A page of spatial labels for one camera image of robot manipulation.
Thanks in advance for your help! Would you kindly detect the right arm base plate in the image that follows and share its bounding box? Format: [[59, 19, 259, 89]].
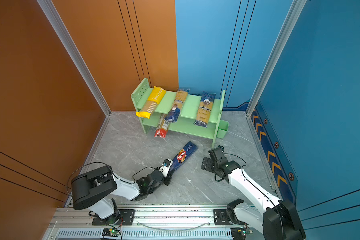
[[213, 209, 245, 227]]

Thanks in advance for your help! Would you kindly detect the left circuit board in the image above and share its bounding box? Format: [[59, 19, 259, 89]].
[[102, 228, 123, 240]]

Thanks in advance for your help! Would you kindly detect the green two-tier shelf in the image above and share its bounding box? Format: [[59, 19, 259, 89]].
[[131, 78, 224, 146]]

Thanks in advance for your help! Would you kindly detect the right circuit board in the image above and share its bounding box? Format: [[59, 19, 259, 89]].
[[231, 228, 253, 240]]

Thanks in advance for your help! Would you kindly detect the yellow blue spaghetti bag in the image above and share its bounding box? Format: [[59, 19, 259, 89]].
[[165, 89, 190, 123]]

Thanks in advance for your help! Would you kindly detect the aluminium front rail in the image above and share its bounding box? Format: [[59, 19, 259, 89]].
[[44, 204, 265, 240]]

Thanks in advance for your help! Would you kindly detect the blue yellow pasta bag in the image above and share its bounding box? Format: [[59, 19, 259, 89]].
[[194, 92, 216, 128]]

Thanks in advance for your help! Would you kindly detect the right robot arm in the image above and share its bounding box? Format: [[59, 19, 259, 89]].
[[202, 146, 306, 240]]

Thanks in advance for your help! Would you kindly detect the blue Barilla spaghetti box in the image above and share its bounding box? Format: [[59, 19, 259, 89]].
[[170, 141, 199, 171]]

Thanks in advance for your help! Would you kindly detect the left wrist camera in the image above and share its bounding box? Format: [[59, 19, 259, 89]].
[[159, 159, 173, 178]]

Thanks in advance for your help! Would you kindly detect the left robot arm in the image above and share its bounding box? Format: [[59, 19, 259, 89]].
[[71, 163, 176, 220]]

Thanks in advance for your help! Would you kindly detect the red spaghetti bag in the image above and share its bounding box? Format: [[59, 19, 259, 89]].
[[155, 114, 170, 139]]

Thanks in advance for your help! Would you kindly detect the green side cup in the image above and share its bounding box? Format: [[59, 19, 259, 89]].
[[217, 120, 229, 139]]

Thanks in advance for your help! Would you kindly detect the circuit board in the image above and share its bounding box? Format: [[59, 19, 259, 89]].
[[102, 228, 123, 240], [231, 228, 253, 240]]

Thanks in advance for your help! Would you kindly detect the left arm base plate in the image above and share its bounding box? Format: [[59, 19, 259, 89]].
[[92, 209, 135, 226]]

